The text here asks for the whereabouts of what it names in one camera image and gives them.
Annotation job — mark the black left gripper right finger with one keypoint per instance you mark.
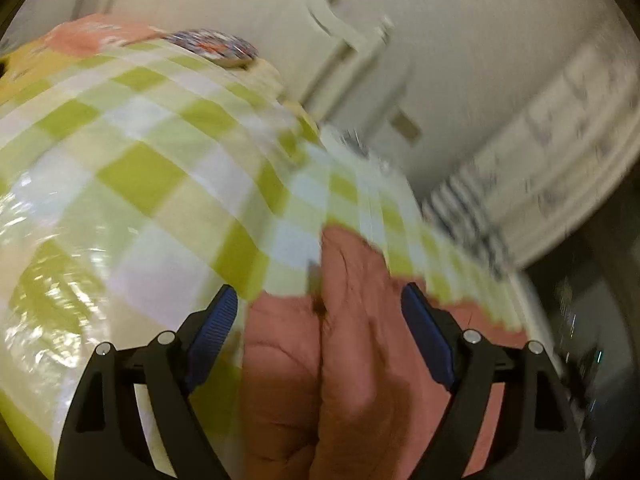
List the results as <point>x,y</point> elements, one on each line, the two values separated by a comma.
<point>507,416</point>

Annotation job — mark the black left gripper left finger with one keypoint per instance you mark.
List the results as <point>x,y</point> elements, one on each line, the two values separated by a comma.
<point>103,435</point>

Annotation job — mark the pink quilted jacket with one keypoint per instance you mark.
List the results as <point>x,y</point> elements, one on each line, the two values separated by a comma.
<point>333,385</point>

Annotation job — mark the green checked bed sheet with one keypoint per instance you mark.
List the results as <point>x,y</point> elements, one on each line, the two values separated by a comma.
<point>138,181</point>

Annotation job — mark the sailboat striped curtain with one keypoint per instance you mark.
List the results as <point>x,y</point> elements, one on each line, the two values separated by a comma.
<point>560,157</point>

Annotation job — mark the yellow pillow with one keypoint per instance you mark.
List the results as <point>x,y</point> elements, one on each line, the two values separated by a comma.
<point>27,64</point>

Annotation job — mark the patterned floral pillow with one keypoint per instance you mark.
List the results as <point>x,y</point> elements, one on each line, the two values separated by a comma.
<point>217,47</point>

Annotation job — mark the pink orange blanket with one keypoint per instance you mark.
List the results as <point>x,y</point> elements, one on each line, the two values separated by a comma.
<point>98,32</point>

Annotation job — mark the white wooden headboard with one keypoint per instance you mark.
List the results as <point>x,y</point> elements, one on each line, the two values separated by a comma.
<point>319,56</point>

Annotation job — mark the beige wall switch plate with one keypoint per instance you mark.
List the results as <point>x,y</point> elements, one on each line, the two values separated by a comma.
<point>406,127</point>

